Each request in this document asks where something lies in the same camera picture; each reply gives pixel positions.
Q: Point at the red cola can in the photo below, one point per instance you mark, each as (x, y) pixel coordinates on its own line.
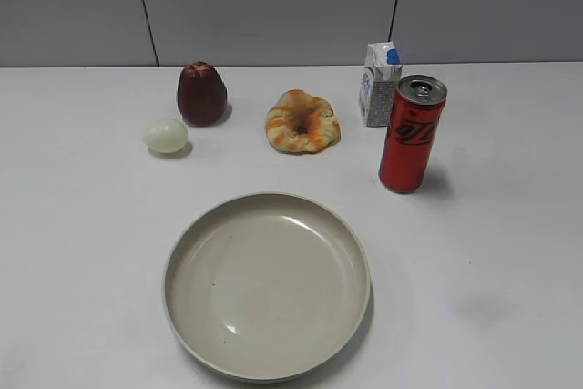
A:
(418, 103)

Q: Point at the beige round plate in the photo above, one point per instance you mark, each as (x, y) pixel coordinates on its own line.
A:
(266, 287)

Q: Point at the orange glazed bread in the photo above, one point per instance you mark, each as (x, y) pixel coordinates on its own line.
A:
(300, 123)

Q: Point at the dark red wax apple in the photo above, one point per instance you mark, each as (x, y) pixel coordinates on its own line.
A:
(201, 94)

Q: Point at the small white milk carton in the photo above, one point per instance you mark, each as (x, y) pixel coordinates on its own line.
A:
(382, 71)

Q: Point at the white egg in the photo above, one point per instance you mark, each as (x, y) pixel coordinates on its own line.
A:
(166, 136)

